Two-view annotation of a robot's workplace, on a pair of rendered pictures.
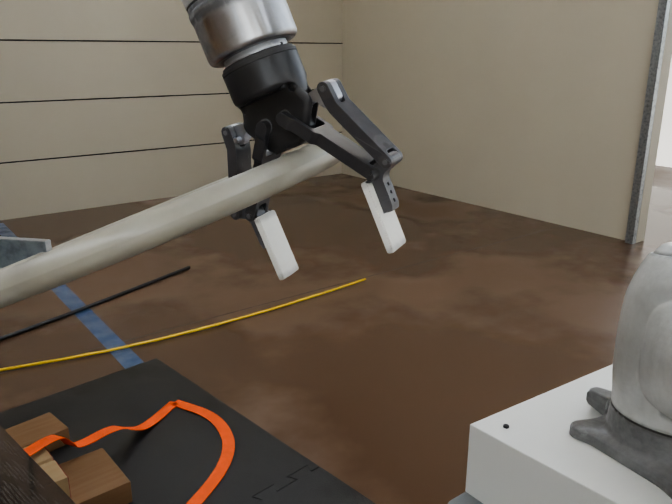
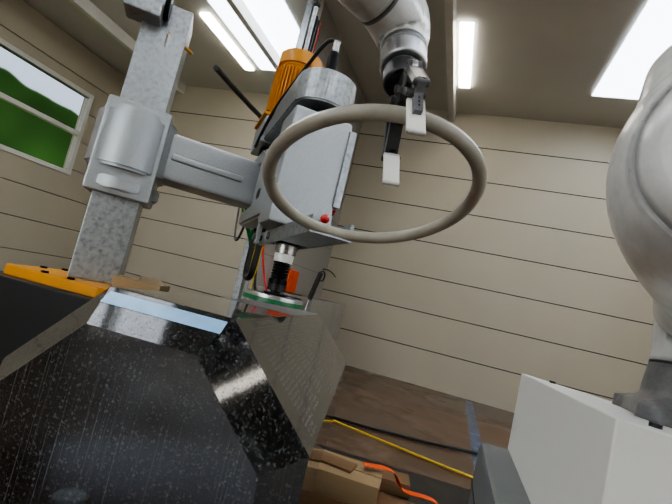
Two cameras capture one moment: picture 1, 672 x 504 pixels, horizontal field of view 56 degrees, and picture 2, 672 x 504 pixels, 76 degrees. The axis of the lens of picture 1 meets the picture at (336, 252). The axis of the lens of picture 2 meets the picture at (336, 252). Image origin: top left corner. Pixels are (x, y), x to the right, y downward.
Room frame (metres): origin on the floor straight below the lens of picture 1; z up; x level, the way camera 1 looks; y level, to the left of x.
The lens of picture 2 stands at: (0.14, -0.52, 0.96)
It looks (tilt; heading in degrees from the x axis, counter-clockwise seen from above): 5 degrees up; 54
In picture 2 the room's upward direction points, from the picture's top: 13 degrees clockwise
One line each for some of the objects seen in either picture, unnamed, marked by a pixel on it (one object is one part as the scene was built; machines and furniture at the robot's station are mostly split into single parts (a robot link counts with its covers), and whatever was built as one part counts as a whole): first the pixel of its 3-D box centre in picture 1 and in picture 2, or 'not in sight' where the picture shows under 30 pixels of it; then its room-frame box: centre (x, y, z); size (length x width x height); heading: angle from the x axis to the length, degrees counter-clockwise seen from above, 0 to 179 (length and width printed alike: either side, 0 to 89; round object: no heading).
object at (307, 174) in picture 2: not in sight; (297, 182); (0.94, 0.92, 1.35); 0.36 x 0.22 x 0.45; 74
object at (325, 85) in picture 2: not in sight; (297, 129); (1.01, 1.18, 1.64); 0.96 x 0.25 x 0.17; 74
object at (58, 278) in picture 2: not in sight; (94, 283); (0.46, 1.62, 0.76); 0.49 x 0.49 x 0.05; 44
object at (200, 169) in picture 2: not in sight; (178, 163); (0.65, 1.57, 1.39); 0.74 x 0.34 x 0.25; 168
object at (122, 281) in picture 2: not in sight; (141, 286); (0.60, 1.40, 0.81); 0.20 x 0.10 x 0.05; 142
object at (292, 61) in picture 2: not in sight; (296, 95); (1.11, 1.48, 1.93); 0.31 x 0.28 x 0.40; 164
